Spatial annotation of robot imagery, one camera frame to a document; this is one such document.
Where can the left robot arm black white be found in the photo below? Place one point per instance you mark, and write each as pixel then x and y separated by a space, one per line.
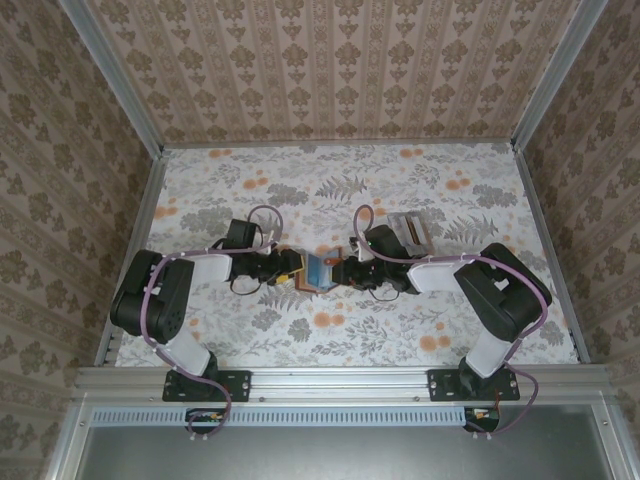
pixel 150 295

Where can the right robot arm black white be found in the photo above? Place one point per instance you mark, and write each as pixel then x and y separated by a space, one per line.
pixel 505 295

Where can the clear acrylic card box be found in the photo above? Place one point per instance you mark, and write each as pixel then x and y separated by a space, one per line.
pixel 422 235

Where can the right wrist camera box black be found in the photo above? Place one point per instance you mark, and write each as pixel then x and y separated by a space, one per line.
pixel 385 240

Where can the floral patterned table cover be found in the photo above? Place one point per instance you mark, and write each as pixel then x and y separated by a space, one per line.
pixel 350 325

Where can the small electronics board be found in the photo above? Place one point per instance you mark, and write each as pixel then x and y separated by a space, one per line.
pixel 205 416
pixel 482 415

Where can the aluminium frame side rail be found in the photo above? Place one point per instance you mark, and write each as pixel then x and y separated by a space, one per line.
pixel 149 200
pixel 534 200

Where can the brown leather card holder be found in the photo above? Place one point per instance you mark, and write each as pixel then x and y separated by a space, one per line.
pixel 312 272

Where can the aluminium frame cross rail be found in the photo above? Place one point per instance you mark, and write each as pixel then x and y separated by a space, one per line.
pixel 340 382

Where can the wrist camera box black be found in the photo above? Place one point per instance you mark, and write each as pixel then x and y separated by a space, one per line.
pixel 242 232
pixel 385 240

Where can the grey metal panel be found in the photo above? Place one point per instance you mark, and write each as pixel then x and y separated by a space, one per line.
pixel 325 455

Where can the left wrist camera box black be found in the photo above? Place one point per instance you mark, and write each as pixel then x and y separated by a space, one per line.
pixel 242 232

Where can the thin aluminium frame rail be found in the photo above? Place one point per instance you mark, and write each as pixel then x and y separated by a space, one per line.
pixel 340 144

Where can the aluminium frame post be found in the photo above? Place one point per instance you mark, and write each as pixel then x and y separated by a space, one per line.
pixel 117 75
pixel 554 75

